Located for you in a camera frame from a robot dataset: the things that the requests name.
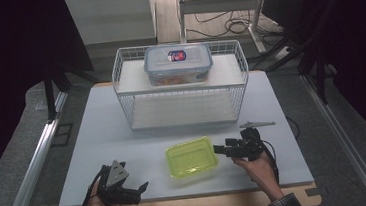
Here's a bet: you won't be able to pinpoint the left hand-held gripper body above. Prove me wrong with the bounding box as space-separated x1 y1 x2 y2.
95 158 132 206

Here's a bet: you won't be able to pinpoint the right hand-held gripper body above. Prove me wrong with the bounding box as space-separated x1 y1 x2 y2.
237 119 279 162

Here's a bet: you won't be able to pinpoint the yellow-green plastic container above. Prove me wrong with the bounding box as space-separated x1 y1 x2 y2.
163 134 220 181

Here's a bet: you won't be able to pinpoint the white two-tier wire rack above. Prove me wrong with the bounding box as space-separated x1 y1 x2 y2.
109 36 254 134

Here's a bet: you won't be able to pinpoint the clear container with blue lid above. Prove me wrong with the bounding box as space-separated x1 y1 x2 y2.
141 40 216 89

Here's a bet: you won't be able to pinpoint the person's right hand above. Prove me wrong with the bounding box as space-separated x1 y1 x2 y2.
231 151 286 205

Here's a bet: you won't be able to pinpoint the white power strip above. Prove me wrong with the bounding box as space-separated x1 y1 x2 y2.
272 44 293 63

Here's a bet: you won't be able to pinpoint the black metal stand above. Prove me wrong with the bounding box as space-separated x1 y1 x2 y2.
295 36 340 107
41 64 73 124

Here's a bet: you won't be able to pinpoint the dark curtain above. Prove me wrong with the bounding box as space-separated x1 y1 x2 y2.
261 0 366 171
0 0 105 193

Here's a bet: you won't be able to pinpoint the red and black gripper cable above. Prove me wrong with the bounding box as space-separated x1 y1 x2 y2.
258 138 281 187

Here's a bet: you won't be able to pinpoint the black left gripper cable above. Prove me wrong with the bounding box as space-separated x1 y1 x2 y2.
75 166 109 206

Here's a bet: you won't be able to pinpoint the thin black table cable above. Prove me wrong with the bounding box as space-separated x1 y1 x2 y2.
286 115 302 141

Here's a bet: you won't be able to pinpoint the aluminium rail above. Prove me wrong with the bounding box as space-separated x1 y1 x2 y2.
0 91 79 206
300 68 366 206

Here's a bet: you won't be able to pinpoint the black floor cables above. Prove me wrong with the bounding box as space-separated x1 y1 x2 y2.
183 0 287 45

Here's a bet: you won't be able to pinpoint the white metal desk frame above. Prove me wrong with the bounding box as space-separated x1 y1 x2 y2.
176 0 275 61

